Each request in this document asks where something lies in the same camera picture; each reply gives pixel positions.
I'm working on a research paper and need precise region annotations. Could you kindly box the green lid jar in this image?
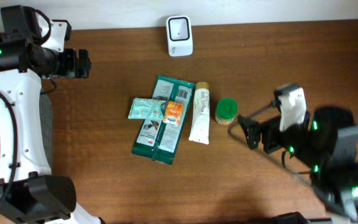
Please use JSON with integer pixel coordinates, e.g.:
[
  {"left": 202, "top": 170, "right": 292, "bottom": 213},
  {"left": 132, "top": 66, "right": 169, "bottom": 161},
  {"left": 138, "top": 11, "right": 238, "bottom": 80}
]
[{"left": 215, "top": 98, "right": 238, "bottom": 125}]

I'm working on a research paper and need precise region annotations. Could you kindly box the white cream tube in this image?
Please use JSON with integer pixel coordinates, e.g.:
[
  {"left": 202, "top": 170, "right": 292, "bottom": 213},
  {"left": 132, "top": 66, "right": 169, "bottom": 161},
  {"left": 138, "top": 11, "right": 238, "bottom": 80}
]
[{"left": 189, "top": 82, "right": 210, "bottom": 144}]

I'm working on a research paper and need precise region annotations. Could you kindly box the orange small packet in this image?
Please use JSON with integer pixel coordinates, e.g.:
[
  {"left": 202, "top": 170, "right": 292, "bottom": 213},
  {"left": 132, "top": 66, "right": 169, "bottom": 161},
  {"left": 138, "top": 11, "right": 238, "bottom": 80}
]
[{"left": 163, "top": 101, "right": 184, "bottom": 126}]

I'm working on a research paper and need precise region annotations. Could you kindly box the light green sachet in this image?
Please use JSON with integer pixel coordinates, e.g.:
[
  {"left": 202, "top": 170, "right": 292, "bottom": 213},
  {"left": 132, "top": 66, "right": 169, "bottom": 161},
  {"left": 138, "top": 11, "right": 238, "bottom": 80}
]
[{"left": 128, "top": 98, "right": 164, "bottom": 121}]

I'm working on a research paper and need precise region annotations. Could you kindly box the green 3M package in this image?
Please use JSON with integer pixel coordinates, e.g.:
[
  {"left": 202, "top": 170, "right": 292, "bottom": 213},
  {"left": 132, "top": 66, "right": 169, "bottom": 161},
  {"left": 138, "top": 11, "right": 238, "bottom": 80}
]
[{"left": 131, "top": 75, "right": 195, "bottom": 165}]

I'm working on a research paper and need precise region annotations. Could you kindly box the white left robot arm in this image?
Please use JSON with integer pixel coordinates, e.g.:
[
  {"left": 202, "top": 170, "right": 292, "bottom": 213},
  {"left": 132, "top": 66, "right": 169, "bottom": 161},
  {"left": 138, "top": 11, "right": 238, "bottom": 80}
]
[{"left": 0, "top": 5, "right": 102, "bottom": 223}]

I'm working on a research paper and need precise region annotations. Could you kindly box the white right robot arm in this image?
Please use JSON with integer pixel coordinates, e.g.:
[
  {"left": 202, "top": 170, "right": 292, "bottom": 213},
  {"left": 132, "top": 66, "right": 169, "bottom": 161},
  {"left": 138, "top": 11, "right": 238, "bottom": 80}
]
[{"left": 237, "top": 106, "right": 358, "bottom": 223}]

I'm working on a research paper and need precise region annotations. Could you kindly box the white barcode scanner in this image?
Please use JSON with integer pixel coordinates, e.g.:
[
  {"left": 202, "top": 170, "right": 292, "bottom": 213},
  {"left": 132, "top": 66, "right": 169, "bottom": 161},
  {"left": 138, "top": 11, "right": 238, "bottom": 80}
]
[{"left": 165, "top": 16, "right": 193, "bottom": 57}]

